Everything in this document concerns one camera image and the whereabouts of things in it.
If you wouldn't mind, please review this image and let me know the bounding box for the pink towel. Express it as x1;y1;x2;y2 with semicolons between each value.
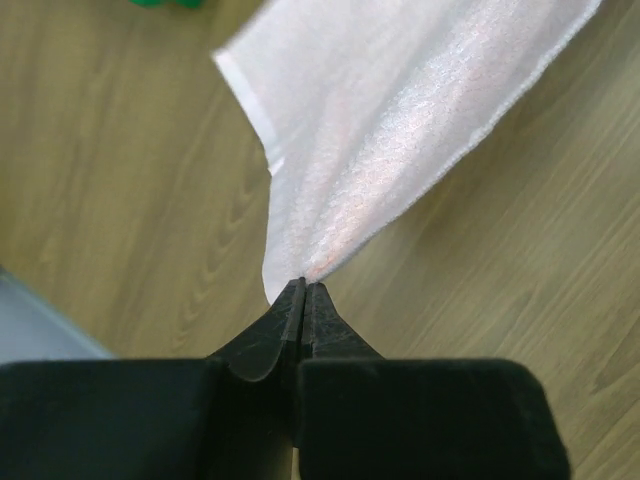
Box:
212;0;599;301

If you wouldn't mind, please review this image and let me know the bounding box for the green plastic tray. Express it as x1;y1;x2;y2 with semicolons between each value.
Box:
130;0;203;9

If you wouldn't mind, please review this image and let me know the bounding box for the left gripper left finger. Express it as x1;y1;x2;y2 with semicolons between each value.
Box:
1;278;305;479

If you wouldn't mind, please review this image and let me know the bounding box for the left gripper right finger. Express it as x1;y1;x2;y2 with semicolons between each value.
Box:
297;284;572;479

